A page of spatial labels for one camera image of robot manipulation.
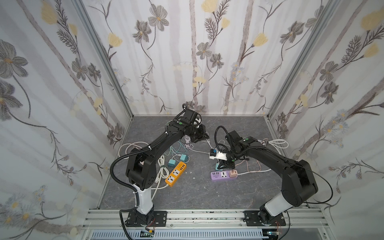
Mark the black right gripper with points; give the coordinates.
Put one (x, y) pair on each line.
(226, 160)

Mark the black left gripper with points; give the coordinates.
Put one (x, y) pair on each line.
(201, 133)

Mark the pink USB charger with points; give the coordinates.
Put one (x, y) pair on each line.
(233, 174)

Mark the teal usb charger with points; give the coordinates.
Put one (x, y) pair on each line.
(219, 167)
(171, 163)

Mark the purple power strip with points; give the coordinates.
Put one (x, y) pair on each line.
(221, 176)

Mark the orange power strip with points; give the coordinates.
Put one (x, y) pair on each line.
(175, 174)

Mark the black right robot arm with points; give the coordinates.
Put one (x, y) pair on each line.
(298, 179)

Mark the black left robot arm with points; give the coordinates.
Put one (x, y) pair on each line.
(141, 167)

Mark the light green USB charger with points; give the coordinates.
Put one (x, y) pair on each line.
(184, 158)

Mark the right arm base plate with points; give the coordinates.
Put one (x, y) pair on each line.
(259, 218)

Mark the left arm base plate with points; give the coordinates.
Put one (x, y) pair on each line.
(152, 219)

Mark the aluminium rail frame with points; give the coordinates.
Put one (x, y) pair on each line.
(224, 224)

